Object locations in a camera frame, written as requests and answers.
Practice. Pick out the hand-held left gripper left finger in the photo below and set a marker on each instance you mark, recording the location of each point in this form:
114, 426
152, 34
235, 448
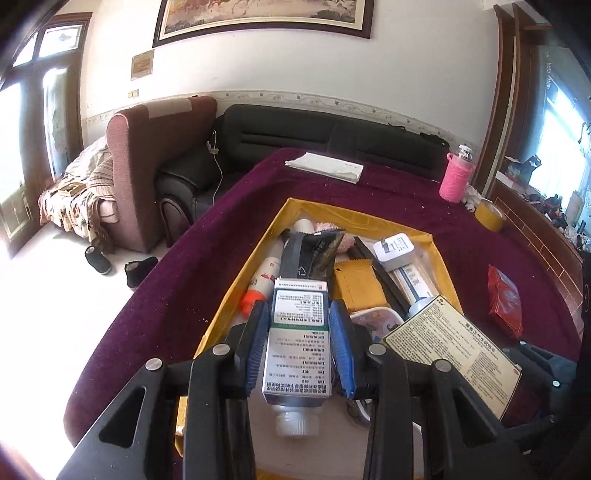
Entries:
256, 346

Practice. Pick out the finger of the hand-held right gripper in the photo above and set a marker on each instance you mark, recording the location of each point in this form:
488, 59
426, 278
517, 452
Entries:
538, 355
531, 429

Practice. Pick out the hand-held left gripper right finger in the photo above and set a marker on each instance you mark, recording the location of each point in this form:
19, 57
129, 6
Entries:
341, 350

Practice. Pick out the labelled medicine bottle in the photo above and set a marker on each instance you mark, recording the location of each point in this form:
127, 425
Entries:
295, 341

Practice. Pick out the yellow snack packet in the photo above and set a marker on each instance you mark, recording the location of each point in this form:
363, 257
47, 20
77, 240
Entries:
355, 286

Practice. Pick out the white glue bottle orange cap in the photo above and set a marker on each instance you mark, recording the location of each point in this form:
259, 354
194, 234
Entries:
265, 277

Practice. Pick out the white medicine box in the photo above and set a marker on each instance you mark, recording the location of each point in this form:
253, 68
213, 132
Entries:
452, 355

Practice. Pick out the black foil packet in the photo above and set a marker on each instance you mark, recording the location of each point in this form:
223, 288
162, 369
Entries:
314, 254

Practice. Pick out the long white ointment box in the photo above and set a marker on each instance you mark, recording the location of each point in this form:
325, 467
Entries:
411, 277

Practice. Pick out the white charger plug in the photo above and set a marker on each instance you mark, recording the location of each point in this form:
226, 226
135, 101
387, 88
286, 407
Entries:
392, 249

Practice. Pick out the pink fluffy ball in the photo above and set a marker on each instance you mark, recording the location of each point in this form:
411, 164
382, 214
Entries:
325, 226

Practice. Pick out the cream plastic bottle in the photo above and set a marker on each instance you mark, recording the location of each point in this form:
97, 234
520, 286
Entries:
303, 226

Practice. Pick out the yellow taped cardboard box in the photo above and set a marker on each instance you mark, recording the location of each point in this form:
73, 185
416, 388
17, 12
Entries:
323, 210

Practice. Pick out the red foil packet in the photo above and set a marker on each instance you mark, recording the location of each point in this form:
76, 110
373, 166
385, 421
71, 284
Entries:
505, 300

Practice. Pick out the black shoe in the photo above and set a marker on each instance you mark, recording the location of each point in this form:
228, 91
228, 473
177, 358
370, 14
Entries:
97, 261
138, 272

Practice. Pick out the assorted cabinet top items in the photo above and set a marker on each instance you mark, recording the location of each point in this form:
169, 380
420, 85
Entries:
558, 212

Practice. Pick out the yellow-brown tape roll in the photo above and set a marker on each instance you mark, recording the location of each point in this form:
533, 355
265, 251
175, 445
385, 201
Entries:
489, 214

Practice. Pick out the white crumpled cloth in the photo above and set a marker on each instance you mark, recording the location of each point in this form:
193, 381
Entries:
472, 196

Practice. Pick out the folded white paper towel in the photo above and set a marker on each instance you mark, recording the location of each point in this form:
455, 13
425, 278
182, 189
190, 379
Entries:
325, 166

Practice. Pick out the colourful small carton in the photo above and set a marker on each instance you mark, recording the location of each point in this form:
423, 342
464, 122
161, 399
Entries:
521, 168

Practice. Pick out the bottle in pink knitted sleeve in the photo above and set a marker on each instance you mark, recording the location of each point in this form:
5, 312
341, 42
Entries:
457, 180

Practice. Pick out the black leather sofa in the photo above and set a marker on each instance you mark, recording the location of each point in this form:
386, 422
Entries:
286, 138

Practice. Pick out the reddish-brown armchair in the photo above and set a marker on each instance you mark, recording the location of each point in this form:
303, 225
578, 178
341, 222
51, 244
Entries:
138, 161

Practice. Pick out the printed blanket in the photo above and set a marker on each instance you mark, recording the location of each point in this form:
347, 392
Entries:
78, 198

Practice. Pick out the glass panel door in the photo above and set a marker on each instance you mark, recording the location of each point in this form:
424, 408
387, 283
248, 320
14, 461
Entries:
37, 115

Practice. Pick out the wooden door frame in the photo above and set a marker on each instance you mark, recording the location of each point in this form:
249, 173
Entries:
508, 92

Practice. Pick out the small wall plaque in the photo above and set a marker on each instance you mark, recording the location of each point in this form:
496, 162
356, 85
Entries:
142, 64

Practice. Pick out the framed wall painting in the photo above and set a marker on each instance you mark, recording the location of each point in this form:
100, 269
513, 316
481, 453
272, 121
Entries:
263, 16

